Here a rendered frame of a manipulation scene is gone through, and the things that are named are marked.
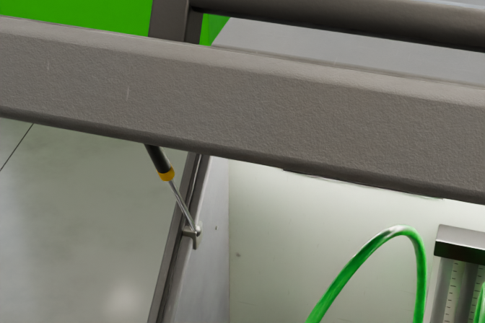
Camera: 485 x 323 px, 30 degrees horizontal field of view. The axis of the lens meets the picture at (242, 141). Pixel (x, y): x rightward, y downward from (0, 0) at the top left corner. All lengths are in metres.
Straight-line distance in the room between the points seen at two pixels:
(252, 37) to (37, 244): 2.11
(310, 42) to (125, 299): 1.87
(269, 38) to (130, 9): 2.52
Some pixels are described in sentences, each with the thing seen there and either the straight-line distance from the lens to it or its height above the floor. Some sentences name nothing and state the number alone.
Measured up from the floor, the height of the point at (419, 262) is 1.30.
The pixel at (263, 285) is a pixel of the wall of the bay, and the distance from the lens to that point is 1.48.
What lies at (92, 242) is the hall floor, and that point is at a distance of 3.28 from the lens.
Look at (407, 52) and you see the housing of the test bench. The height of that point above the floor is 1.50.
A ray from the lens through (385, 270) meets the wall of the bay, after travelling 1.40.
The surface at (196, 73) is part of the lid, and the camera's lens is 0.31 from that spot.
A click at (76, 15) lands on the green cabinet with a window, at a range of 3.94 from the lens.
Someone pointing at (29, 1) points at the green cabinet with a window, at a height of 0.42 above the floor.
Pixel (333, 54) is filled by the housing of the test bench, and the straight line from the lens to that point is 1.28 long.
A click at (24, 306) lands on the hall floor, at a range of 3.08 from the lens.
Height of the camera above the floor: 2.11
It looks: 34 degrees down
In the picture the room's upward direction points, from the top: straight up
